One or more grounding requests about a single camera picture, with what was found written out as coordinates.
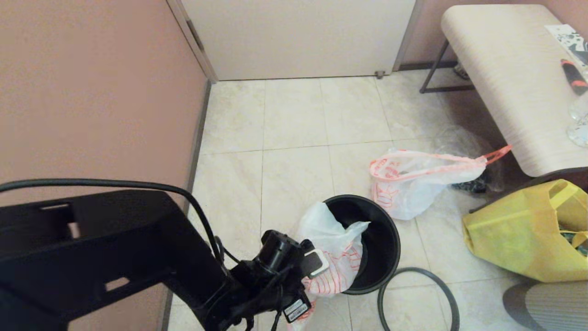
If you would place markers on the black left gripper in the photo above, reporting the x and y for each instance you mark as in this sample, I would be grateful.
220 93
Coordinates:
275 257

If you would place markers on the white trash bag red print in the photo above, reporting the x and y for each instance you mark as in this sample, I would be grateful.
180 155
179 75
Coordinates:
340 239

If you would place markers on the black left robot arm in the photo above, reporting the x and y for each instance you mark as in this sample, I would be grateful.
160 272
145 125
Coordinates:
92 248

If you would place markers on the black trash bin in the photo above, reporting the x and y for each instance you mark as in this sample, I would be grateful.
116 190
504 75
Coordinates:
381 248

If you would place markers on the clear plastic bag dark contents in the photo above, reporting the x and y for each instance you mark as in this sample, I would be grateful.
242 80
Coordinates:
459 137

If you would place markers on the yellow plastic shopping bag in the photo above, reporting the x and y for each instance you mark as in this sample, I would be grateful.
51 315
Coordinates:
505 239

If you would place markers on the small metal door stopper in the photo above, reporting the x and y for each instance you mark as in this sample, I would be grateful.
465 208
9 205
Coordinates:
379 74

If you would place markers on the white door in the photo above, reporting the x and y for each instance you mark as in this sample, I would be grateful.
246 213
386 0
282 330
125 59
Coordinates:
298 37

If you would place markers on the small grey white object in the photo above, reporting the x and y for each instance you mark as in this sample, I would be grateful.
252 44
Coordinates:
460 71

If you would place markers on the grey ribbed round object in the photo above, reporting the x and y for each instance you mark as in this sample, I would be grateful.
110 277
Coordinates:
551 308

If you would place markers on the beige wooden table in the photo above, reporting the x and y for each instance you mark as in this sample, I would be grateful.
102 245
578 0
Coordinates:
505 69

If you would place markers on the clear crumpled plastic wrap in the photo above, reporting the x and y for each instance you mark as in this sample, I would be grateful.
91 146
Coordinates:
579 124

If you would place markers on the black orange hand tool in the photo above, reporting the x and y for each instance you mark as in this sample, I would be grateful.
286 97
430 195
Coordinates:
574 78

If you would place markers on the black white printed paper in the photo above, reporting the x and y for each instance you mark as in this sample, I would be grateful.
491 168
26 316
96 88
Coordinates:
566 38

